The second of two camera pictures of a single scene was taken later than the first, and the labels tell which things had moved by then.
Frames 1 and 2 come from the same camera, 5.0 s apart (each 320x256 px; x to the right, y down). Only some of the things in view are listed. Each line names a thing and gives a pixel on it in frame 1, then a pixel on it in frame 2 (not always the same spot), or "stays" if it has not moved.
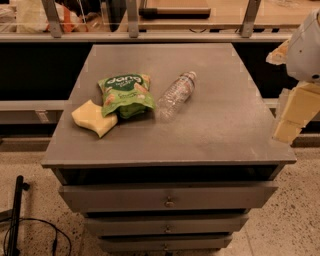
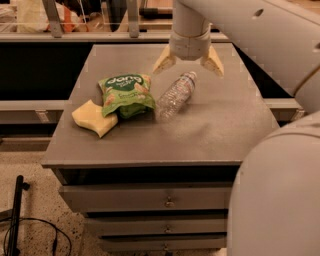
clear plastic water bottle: [175, 96] stays
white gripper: [305, 53] to [189, 46]
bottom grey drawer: [168, 242] stays
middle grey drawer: [231, 223] stays
